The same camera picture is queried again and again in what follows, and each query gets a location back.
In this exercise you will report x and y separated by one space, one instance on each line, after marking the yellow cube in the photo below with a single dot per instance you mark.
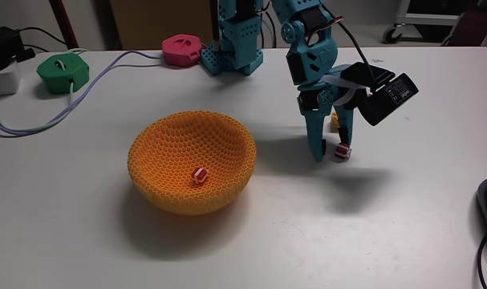
334 121

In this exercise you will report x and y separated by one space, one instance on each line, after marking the red white striped cube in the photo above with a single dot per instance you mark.
200 175
342 152

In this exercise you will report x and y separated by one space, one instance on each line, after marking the orange-yellow honeycomb basket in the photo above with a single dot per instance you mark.
175 160

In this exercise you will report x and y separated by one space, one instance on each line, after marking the white wheeled cart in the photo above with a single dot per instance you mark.
423 18

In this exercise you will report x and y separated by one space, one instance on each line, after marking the pink hexagonal box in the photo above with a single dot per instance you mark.
181 50

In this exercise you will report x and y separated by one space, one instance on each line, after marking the brown board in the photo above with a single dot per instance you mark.
155 24

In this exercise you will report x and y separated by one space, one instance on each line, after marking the green hexagonal box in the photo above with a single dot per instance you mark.
62 74

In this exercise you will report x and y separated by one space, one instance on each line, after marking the red pole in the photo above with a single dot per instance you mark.
64 24

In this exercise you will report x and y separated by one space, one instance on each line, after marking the white box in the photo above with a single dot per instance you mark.
2 82

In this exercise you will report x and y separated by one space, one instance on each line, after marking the black power adapter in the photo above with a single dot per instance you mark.
2 46

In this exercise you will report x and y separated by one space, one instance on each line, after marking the black camera box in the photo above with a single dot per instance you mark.
387 98

